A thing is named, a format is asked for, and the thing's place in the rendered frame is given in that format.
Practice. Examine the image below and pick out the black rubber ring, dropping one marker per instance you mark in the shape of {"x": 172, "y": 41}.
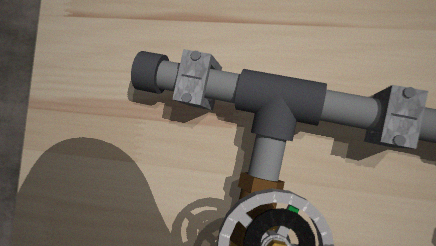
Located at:
{"x": 279, "y": 217}

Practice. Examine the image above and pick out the grey pipe manifold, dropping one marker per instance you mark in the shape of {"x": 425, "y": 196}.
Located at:
{"x": 395, "y": 117}

